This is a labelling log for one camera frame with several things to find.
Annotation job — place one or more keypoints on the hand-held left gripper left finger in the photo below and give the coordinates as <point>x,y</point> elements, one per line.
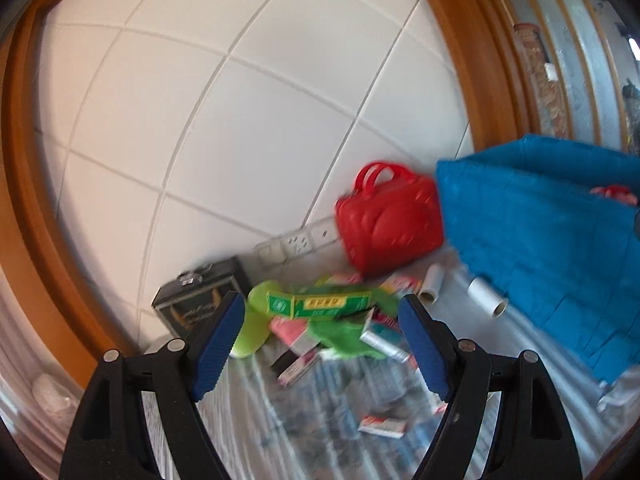
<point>217,345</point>

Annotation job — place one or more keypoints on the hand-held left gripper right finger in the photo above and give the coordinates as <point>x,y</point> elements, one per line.
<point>422,345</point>

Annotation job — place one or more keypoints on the blue plastic storage crate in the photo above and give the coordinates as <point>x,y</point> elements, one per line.
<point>530,240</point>

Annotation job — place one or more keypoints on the plastic-covered desktop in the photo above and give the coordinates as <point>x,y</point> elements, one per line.
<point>325,400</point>

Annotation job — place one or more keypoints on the silver small box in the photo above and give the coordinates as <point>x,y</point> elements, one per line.
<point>385,346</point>

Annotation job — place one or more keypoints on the black tin box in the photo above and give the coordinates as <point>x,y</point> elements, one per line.
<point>192,300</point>

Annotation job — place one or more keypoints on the white paper roll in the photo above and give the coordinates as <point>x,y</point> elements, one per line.
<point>487,297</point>
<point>432,285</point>

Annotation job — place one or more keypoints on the pink white small box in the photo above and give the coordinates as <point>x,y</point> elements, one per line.
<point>299,367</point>

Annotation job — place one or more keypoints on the red white small box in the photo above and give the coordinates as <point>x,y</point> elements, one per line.
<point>382,426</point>

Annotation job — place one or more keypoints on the green yellow long box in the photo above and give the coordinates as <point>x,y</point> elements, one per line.
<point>320,303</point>

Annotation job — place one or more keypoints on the red quilted handbag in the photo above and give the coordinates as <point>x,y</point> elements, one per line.
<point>390,225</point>

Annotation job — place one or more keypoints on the patterned rolled carpet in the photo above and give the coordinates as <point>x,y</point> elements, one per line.
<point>542,80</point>

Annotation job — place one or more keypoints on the wooden frosted glass divider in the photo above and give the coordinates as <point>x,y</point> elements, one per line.
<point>575,60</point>

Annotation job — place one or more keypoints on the white wall socket strip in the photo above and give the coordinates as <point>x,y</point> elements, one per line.
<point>300,242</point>

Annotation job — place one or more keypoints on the wooden door frame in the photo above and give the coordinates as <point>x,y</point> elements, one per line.
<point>475,50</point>

